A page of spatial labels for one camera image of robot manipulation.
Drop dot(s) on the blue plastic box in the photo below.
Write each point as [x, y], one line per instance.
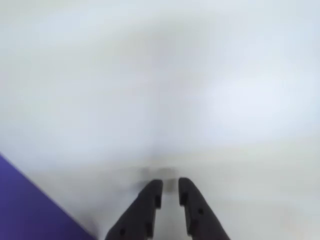
[32, 205]

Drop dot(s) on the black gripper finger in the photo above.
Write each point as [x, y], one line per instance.
[140, 212]
[200, 217]

